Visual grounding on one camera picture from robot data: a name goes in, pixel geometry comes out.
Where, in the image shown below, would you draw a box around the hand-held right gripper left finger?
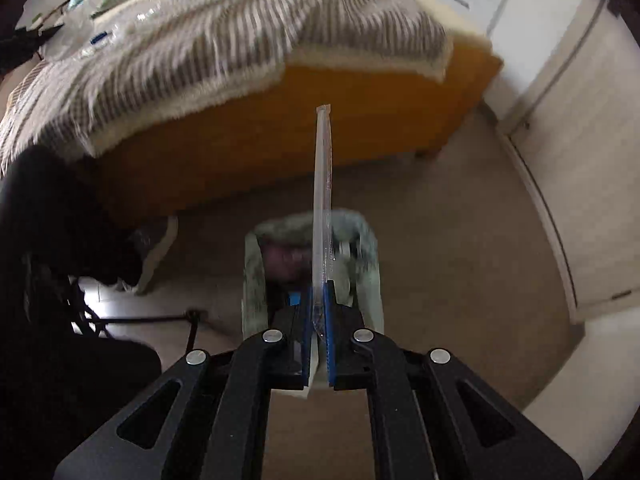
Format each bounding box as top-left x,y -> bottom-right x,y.
52,290 -> 314,480

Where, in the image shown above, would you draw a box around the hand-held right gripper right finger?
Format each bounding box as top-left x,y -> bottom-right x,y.
323,281 -> 584,480

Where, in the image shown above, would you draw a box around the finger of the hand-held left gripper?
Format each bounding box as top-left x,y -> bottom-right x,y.
0,22 -> 63,75

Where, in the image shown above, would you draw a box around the bin with green bag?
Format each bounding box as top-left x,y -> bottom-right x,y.
241,208 -> 386,402

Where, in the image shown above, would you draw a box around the clear plastic zip bag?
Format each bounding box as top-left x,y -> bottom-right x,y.
311,104 -> 335,342

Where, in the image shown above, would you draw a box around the clear plastic bags on bed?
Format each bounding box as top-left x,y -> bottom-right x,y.
42,2 -> 166,62

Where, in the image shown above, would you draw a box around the black tripod stand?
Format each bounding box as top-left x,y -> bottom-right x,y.
27,255 -> 207,357

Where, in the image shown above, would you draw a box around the white shoe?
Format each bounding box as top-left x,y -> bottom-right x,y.
121,215 -> 180,296

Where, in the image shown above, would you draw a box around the striped blanket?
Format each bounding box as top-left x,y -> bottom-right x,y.
0,0 -> 451,163

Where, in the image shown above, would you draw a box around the white door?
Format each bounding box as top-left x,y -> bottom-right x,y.
495,0 -> 640,313

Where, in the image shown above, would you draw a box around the wooden bed frame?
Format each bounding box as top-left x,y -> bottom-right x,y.
95,40 -> 504,227

